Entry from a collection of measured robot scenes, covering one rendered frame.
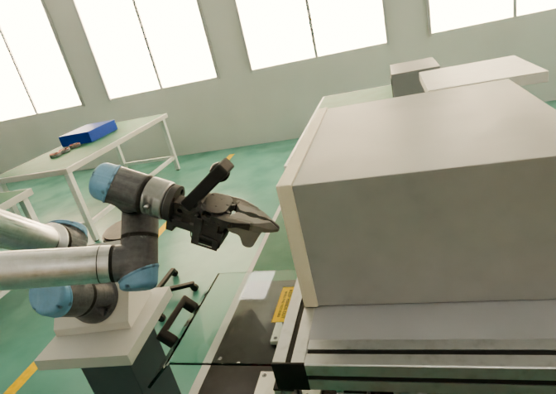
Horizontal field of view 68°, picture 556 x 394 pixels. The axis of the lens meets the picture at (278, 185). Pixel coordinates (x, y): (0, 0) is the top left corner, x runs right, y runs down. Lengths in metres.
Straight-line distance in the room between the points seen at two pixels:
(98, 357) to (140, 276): 0.57
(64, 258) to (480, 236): 0.72
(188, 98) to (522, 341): 5.66
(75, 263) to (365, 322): 0.56
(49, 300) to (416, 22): 4.78
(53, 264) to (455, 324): 0.70
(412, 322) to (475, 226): 0.15
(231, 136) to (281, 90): 0.99
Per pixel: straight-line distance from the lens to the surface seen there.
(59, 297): 1.29
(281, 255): 1.52
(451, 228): 0.58
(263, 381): 1.05
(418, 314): 0.63
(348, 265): 0.61
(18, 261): 0.93
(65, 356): 1.48
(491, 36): 5.49
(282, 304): 0.76
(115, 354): 1.37
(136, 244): 0.88
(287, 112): 5.62
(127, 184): 0.81
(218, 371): 1.13
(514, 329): 0.61
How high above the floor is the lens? 1.52
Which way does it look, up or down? 21 degrees down
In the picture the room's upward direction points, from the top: 13 degrees counter-clockwise
